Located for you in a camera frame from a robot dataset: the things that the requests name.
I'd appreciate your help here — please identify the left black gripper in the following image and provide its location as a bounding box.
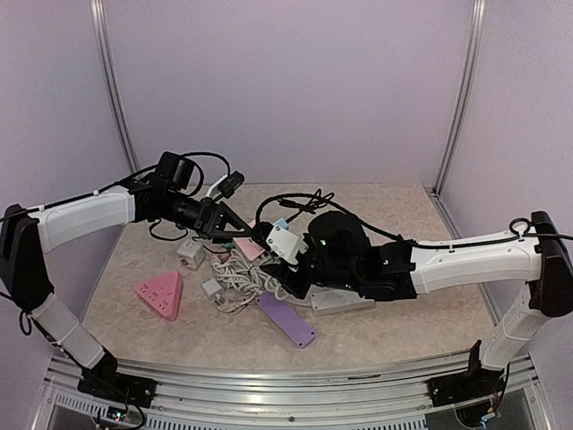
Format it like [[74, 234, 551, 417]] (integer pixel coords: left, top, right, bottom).
[[164, 190, 253, 243]]

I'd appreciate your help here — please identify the pink cube socket adapter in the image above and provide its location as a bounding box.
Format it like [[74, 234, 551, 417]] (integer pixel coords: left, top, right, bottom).
[[233, 237, 265, 262]]

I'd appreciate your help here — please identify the pink plug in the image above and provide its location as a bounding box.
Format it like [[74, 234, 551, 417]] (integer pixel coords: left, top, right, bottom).
[[216, 254, 230, 263]]

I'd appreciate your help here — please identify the light blue usb charger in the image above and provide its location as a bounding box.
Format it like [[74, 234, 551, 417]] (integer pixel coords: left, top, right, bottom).
[[273, 218, 289, 230]]

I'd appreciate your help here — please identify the white multi socket adapter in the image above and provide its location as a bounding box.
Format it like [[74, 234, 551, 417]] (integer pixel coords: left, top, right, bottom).
[[177, 238, 205, 270]]

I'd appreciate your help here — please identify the white usb charger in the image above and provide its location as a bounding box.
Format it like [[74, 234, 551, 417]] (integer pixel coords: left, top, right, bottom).
[[201, 279, 225, 300]]

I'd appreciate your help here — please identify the pink power strip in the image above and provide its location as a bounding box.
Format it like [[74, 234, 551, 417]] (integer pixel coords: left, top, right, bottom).
[[134, 271, 183, 322]]

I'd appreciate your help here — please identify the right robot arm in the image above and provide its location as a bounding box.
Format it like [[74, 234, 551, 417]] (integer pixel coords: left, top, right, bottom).
[[253, 211, 572, 398]]

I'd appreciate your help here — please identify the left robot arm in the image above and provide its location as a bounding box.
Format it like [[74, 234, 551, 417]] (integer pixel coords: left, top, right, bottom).
[[1, 151, 251, 399]]

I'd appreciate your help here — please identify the white power strip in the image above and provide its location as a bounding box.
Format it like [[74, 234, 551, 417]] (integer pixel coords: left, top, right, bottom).
[[311, 289, 375, 316]]

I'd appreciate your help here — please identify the purple power strip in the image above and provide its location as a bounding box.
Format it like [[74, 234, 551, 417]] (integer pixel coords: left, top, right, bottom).
[[257, 292, 316, 348]]

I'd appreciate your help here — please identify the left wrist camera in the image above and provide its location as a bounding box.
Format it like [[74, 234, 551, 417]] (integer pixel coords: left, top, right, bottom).
[[205, 171, 245, 200]]

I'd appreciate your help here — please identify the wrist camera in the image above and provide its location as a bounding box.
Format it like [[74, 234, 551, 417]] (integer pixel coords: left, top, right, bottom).
[[252, 222, 309, 271], [205, 171, 245, 200]]

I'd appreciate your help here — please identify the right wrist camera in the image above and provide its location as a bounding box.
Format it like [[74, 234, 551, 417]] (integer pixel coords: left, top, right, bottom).
[[252, 222, 309, 271]]

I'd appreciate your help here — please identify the white coiled power cable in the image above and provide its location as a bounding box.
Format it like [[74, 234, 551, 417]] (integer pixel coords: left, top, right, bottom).
[[210, 248, 269, 295]]

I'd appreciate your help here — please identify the white bundled cable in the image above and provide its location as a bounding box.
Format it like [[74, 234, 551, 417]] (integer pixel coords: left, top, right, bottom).
[[214, 286, 269, 314]]

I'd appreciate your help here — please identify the black cable far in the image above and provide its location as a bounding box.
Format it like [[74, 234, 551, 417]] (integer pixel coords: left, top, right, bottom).
[[279, 187, 337, 214]]

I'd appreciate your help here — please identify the front aluminium rail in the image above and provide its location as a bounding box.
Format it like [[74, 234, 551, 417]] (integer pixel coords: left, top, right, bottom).
[[29, 353, 552, 429]]

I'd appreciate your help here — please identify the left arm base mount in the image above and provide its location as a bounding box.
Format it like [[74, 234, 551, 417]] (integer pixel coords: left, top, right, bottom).
[[77, 369, 158, 408]]

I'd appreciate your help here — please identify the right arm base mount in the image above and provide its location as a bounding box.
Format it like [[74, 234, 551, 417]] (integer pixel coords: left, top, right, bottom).
[[427, 369, 504, 407]]

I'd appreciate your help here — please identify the left aluminium frame post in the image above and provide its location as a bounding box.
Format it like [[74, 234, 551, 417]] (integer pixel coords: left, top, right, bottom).
[[89, 0, 141, 176]]

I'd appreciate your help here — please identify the aluminium frame post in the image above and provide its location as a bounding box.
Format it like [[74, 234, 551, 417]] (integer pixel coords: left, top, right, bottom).
[[429, 0, 487, 198], [89, 0, 141, 176]]

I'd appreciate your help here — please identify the right aluminium frame post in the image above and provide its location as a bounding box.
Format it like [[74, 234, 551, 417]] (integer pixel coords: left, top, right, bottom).
[[429, 0, 487, 198]]

